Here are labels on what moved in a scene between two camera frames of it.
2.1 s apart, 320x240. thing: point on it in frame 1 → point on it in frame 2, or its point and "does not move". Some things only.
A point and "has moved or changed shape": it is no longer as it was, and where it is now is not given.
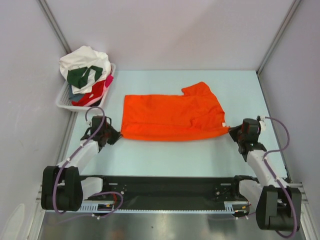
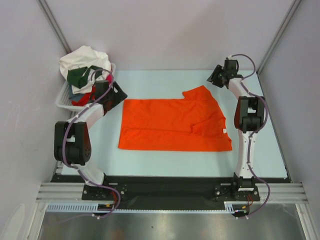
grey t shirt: (74, 97) does not move
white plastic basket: (63, 100) does not move
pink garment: (108, 80) does not move
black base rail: (173, 188) does not move
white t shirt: (85, 56) does not move
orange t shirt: (195, 114) has moved or changed shape
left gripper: (115, 135) → (119, 96)
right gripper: (238, 132) → (215, 77)
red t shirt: (98, 88) does not move
